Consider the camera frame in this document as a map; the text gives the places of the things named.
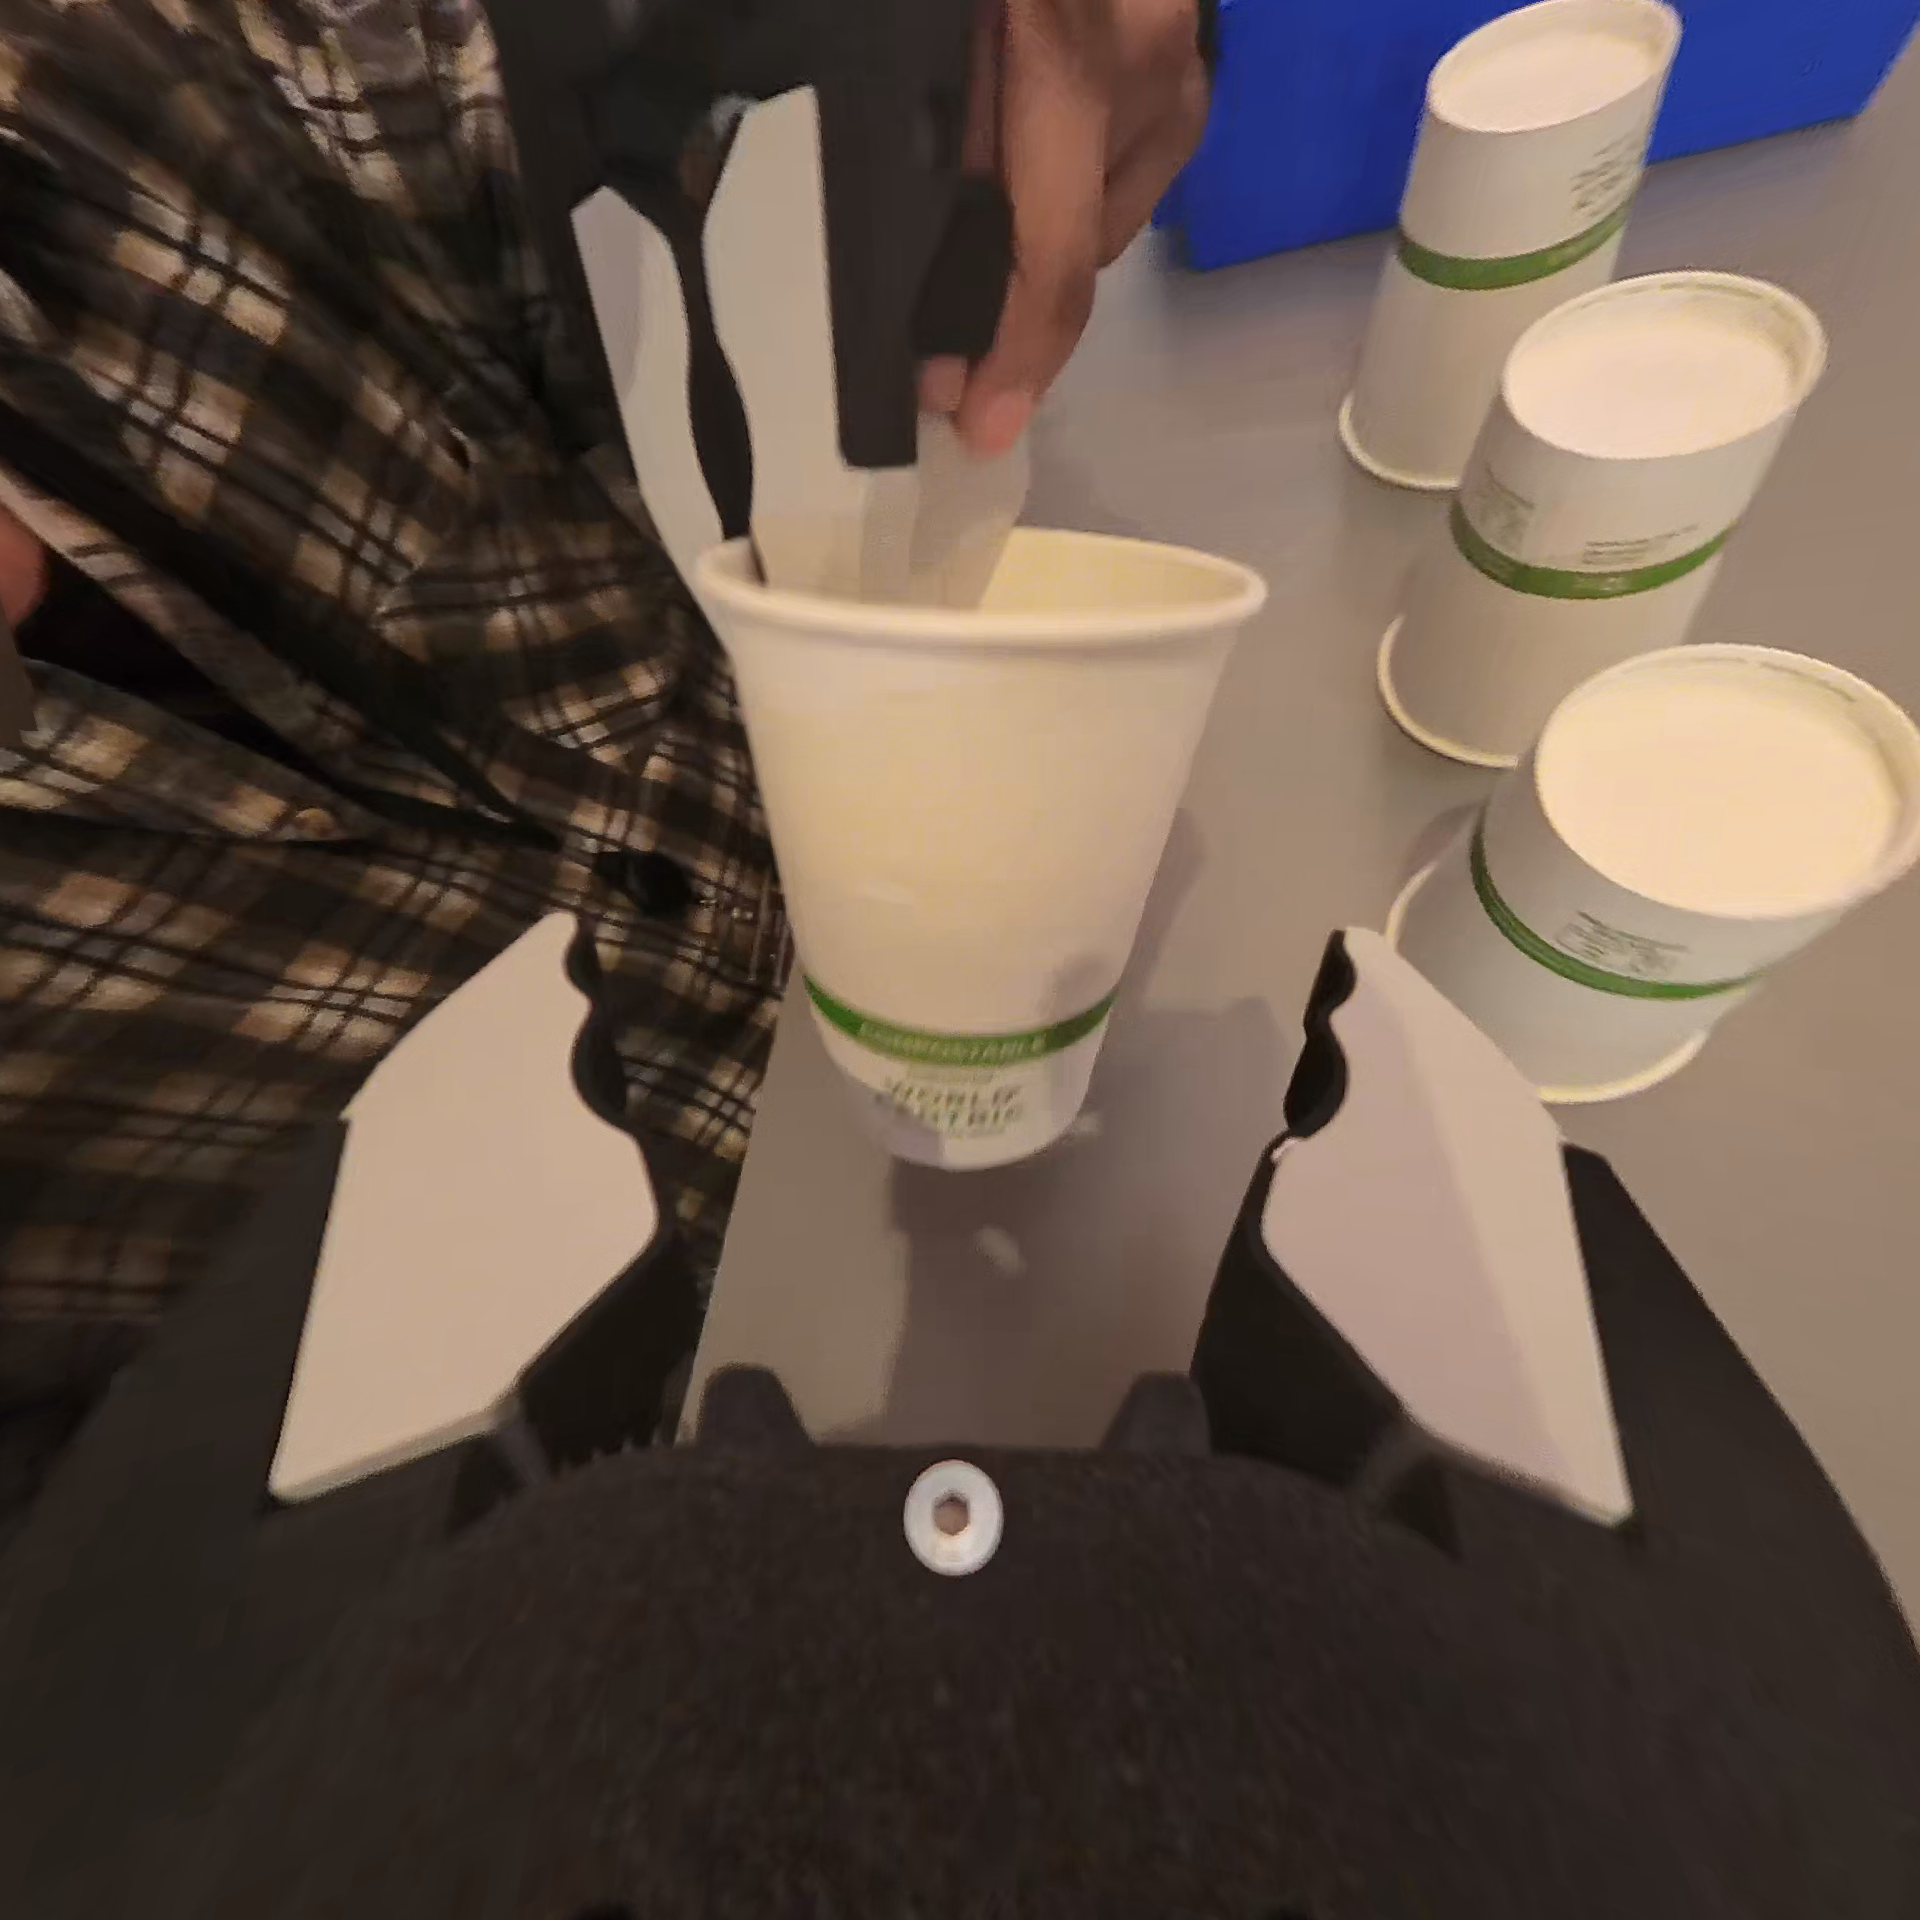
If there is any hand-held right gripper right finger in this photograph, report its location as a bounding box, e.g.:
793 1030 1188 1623
1191 927 1635 1523

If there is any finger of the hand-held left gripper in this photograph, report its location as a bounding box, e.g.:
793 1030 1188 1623
703 86 876 600
569 186 753 577

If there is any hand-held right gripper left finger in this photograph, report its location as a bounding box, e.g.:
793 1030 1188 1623
270 911 703 1502

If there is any white paper cup green stripe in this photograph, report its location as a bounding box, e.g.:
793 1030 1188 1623
1383 643 1920 1104
693 526 1268 1168
1376 271 1828 767
1339 0 1683 491

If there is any blue plastic bin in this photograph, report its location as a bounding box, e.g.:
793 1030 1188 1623
1153 0 1920 271

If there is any person's left hand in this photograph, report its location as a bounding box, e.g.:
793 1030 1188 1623
918 0 1212 459

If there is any person's plaid shirt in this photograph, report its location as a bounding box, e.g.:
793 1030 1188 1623
0 0 797 1419

